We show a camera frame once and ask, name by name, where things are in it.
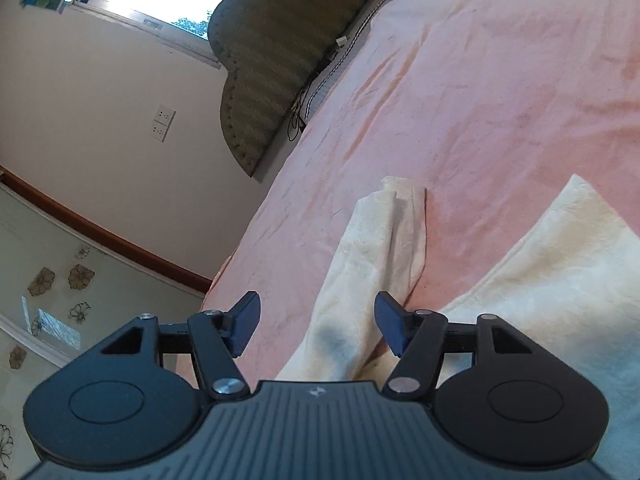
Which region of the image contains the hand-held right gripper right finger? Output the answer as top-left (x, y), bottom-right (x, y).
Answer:
top-left (375, 291), bottom-right (544, 404)

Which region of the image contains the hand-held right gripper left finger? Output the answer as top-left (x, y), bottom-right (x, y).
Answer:
top-left (99, 291), bottom-right (262, 402)

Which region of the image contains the cream white towel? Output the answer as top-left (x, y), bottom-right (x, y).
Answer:
top-left (276, 174), bottom-right (640, 480)

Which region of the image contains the wooden baseboard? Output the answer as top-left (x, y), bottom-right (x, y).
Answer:
top-left (0, 164), bottom-right (214, 294)

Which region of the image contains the pink bed sheet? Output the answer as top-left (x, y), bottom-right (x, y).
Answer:
top-left (200, 0), bottom-right (640, 396)

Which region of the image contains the green padded headboard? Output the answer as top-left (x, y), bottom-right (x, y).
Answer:
top-left (205, 0), bottom-right (401, 178)

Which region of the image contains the black cable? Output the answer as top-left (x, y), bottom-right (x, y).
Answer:
top-left (286, 72), bottom-right (333, 142)

